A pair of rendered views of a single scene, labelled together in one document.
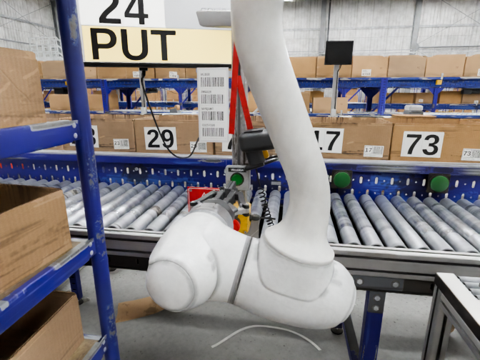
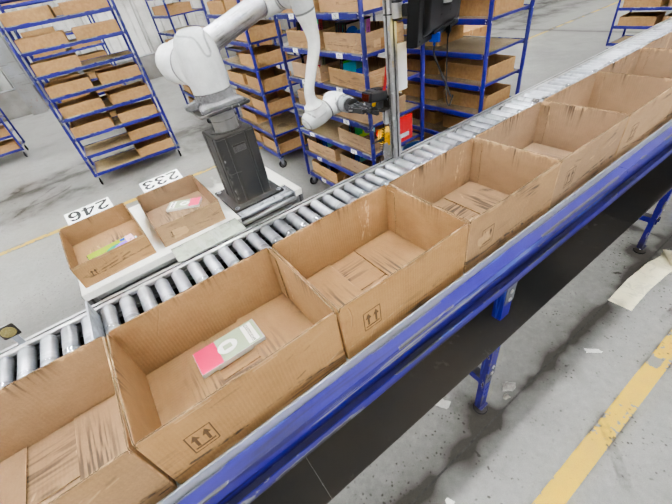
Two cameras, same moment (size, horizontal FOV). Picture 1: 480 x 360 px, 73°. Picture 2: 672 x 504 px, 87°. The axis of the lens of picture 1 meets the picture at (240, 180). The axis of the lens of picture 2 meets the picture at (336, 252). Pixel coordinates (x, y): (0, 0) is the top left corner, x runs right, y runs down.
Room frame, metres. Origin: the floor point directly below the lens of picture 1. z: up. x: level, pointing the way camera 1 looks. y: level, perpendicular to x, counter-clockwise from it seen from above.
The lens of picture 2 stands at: (1.99, -1.36, 1.57)
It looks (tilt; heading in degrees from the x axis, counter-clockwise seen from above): 39 degrees down; 142
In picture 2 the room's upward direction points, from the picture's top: 11 degrees counter-clockwise
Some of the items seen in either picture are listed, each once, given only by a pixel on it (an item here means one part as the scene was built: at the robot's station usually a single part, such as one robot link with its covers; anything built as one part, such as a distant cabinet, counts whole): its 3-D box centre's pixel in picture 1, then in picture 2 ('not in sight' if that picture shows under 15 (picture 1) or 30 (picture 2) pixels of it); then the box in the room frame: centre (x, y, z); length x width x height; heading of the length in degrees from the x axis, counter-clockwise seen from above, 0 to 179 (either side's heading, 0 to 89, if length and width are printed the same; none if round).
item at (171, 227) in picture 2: not in sight; (179, 207); (0.41, -0.97, 0.80); 0.38 x 0.28 x 0.10; 171
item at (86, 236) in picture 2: not in sight; (106, 241); (0.37, -1.30, 0.80); 0.38 x 0.28 x 0.10; 174
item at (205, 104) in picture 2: not in sight; (210, 98); (0.50, -0.68, 1.21); 0.22 x 0.18 x 0.06; 78
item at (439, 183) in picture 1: (439, 183); not in sight; (1.29, -0.83, 0.81); 0.07 x 0.01 x 0.07; 81
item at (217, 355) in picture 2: not in sight; (229, 347); (1.38, -1.25, 0.89); 0.16 x 0.07 x 0.02; 81
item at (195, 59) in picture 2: not in sight; (199, 60); (0.49, -0.67, 1.35); 0.18 x 0.16 x 0.22; 3
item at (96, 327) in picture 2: not in sight; (101, 351); (0.94, -1.50, 0.76); 0.46 x 0.01 x 0.09; 171
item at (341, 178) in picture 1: (341, 180); not in sight; (1.35, -0.44, 0.81); 0.07 x 0.01 x 0.07; 81
